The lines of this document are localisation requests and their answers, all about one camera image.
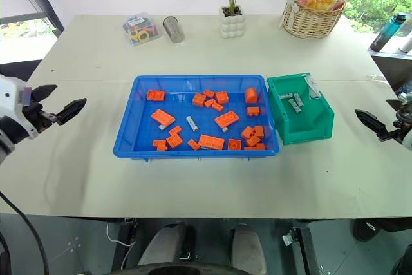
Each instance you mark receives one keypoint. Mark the wicker basket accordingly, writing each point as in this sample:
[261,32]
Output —
[310,22]

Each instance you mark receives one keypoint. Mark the teal and black water bottle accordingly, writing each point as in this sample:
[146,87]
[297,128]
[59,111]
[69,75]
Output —
[384,35]

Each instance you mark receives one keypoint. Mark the green plastic bin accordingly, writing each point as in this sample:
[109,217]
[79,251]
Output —
[309,120]

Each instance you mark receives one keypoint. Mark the grey rounded robot leg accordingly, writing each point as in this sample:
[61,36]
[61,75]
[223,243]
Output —
[248,249]
[164,246]

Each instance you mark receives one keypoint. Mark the orange rounded building block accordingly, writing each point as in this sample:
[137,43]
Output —
[251,95]

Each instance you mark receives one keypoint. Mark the dark rounded robot torso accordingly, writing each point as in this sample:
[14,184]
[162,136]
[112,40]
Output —
[180,271]

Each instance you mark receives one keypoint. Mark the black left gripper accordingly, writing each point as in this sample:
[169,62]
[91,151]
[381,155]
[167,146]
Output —
[37,115]

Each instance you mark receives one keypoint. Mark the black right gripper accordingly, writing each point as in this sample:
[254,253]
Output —
[404,122]

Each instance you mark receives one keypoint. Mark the white bubble plant pot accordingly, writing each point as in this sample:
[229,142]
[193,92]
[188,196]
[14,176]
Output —
[232,25]

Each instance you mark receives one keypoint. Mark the grey side cabinet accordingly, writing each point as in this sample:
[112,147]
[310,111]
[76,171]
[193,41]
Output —
[392,69]

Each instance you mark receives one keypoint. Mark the black table leg with caster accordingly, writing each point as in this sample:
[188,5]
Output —
[302,252]
[125,246]

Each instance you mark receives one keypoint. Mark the metal cup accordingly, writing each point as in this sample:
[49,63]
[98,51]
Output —
[174,30]

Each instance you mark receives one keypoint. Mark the clear label card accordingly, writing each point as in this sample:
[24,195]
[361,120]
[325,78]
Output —
[313,88]

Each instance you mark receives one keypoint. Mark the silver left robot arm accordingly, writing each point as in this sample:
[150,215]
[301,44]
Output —
[4,136]

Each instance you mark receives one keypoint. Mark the white bottle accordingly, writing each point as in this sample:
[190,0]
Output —
[406,44]

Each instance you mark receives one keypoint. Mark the blue plastic tray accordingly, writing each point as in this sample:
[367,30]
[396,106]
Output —
[135,120]

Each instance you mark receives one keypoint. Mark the clear box of colourful pieces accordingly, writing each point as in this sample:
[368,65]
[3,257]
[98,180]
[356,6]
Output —
[141,30]

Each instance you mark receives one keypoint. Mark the black rounded shape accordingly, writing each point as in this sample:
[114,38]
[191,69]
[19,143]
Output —
[367,230]

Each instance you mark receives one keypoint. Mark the black window frame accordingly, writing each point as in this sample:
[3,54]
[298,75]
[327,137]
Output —
[42,1]

